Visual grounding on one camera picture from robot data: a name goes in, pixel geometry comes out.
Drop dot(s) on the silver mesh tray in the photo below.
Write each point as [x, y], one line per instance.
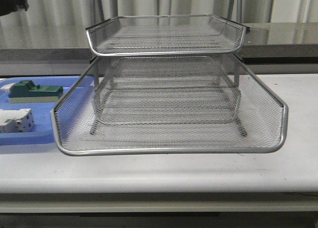
[165, 35]
[263, 115]
[163, 106]

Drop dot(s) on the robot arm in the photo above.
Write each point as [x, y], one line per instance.
[10, 6]

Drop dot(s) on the blue plastic tray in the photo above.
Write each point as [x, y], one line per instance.
[41, 132]

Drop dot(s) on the grey stone counter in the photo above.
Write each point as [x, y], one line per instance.
[280, 43]

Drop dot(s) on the white circuit breaker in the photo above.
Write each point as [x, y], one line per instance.
[16, 121]

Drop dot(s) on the silver metal rack frame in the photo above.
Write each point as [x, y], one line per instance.
[163, 80]

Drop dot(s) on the green and beige switch block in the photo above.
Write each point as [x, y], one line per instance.
[26, 91]

